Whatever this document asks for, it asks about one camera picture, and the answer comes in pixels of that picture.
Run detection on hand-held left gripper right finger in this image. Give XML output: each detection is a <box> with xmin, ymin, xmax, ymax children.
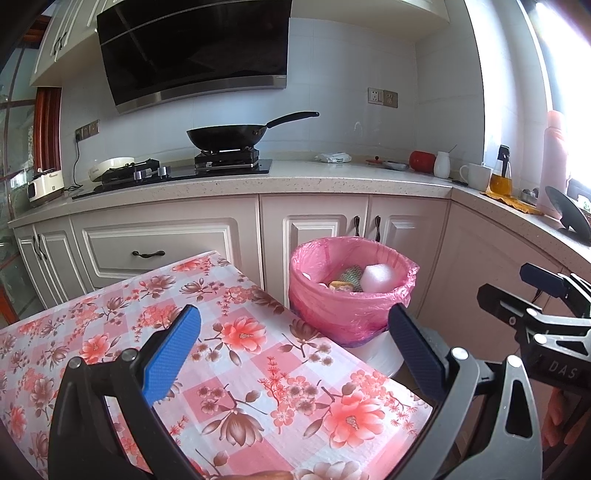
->
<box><xmin>388</xmin><ymin>304</ymin><xmax>546</xmax><ymax>480</ymax></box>

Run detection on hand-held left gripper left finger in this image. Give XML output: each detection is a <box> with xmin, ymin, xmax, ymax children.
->
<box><xmin>48</xmin><ymin>304</ymin><xmax>204</xmax><ymax>480</ymax></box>

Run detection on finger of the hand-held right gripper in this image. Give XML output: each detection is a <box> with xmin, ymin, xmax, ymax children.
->
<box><xmin>519</xmin><ymin>263</ymin><xmax>568</xmax><ymax>300</ymax></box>
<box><xmin>478</xmin><ymin>283</ymin><xmax>556</xmax><ymax>334</ymax></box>

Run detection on white trash bin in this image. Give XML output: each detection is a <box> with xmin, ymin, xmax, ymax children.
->
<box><xmin>348</xmin><ymin>330</ymin><xmax>404</xmax><ymax>377</ymax></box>

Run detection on white foam piece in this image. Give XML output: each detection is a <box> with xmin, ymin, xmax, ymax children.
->
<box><xmin>360</xmin><ymin>264</ymin><xmax>397</xmax><ymax>292</ymax></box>

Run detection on bin with pink liner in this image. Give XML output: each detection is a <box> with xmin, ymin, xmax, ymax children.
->
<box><xmin>288</xmin><ymin>237</ymin><xmax>420</xmax><ymax>348</ymax></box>

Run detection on green striped cloth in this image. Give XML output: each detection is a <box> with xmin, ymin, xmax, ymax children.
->
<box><xmin>339</xmin><ymin>264</ymin><xmax>365</xmax><ymax>291</ymax></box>

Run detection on person's right hand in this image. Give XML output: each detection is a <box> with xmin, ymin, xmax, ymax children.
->
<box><xmin>544</xmin><ymin>383</ymin><xmax>591</xmax><ymax>450</ymax></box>

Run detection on dark round lid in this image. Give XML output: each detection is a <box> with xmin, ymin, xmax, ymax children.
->
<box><xmin>545</xmin><ymin>185</ymin><xmax>591</xmax><ymax>238</ymax></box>

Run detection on yellow mat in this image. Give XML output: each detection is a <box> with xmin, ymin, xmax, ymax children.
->
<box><xmin>480</xmin><ymin>189</ymin><xmax>546</xmax><ymax>215</ymax></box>

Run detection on pink floral tablecloth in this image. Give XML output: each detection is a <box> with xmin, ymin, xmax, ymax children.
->
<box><xmin>0</xmin><ymin>250</ymin><xmax>435</xmax><ymax>480</ymax></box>

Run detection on oil bottle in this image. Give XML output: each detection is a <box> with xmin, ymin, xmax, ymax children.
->
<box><xmin>488</xmin><ymin>145</ymin><xmax>513</xmax><ymax>197</ymax></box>

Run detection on tall pink bottle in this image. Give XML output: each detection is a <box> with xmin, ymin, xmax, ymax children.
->
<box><xmin>541</xmin><ymin>110</ymin><xmax>570</xmax><ymax>217</ymax></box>

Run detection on white mug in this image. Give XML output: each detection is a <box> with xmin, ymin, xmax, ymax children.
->
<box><xmin>459</xmin><ymin>162</ymin><xmax>493</xmax><ymax>190</ymax></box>

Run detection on white drawer front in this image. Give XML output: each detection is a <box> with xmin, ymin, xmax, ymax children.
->
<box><xmin>71</xmin><ymin>217</ymin><xmax>262</xmax><ymax>289</ymax></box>

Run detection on white jar with spoon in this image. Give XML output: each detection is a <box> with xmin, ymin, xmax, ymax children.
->
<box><xmin>433</xmin><ymin>144</ymin><xmax>458</xmax><ymax>179</ymax></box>

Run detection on red bowl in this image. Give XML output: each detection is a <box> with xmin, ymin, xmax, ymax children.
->
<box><xmin>409</xmin><ymin>150</ymin><xmax>437</xmax><ymax>174</ymax></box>

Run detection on white kitchen base cabinets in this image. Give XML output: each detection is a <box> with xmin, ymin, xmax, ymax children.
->
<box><xmin>13</xmin><ymin>194</ymin><xmax>591</xmax><ymax>365</ymax></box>

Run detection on black gas stove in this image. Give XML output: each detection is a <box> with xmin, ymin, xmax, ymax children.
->
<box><xmin>71</xmin><ymin>150</ymin><xmax>273</xmax><ymax>200</ymax></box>

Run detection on speckled kitchen countertop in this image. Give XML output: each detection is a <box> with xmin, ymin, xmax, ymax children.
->
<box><xmin>7</xmin><ymin>159</ymin><xmax>591</xmax><ymax>259</ymax></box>

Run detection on white rice cooker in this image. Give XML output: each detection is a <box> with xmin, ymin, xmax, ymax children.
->
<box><xmin>27</xmin><ymin>168</ymin><xmax>65</xmax><ymax>208</ymax></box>

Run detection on bright window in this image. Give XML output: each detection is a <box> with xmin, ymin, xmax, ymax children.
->
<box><xmin>526</xmin><ymin>0</ymin><xmax>591</xmax><ymax>185</ymax></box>

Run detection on black wok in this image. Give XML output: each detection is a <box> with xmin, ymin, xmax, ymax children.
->
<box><xmin>186</xmin><ymin>111</ymin><xmax>320</xmax><ymax>152</ymax></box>

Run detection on black range hood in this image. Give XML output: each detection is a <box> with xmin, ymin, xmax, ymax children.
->
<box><xmin>96</xmin><ymin>0</ymin><xmax>294</xmax><ymax>115</ymax></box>

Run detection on white upper cabinet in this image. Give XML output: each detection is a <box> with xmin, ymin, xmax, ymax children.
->
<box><xmin>288</xmin><ymin>0</ymin><xmax>451</xmax><ymax>44</ymax></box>
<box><xmin>30</xmin><ymin>0</ymin><xmax>116</xmax><ymax>87</ymax></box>

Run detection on black power cable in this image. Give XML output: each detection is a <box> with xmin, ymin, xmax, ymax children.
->
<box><xmin>65</xmin><ymin>137</ymin><xmax>86</xmax><ymax>193</ymax></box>

